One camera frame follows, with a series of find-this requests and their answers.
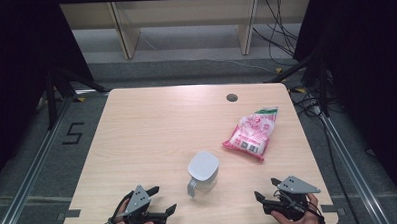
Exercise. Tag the black metal stand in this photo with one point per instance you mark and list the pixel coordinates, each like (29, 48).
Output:
(51, 103)
(324, 94)

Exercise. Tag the clear jar with grey lid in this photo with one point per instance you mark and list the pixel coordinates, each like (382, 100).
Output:
(203, 167)

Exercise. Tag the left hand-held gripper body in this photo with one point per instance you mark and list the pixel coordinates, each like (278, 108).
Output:
(138, 202)

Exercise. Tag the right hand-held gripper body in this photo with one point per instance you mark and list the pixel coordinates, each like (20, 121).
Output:
(295, 185)

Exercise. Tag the black tape strip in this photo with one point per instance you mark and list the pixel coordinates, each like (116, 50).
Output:
(70, 214)
(333, 209)

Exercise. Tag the yellow tape piece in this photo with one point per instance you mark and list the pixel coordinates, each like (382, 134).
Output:
(81, 99)
(301, 90)
(278, 70)

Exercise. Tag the aluminium floor rail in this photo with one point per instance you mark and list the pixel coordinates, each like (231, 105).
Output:
(28, 178)
(352, 166)

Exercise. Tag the pink and white sugar bag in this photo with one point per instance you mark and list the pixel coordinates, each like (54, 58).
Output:
(250, 136)

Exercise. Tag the black curtain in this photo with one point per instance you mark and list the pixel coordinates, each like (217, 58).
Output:
(368, 69)
(15, 81)

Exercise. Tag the beige wooden shelf unit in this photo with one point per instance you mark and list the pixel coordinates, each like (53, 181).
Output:
(127, 34)

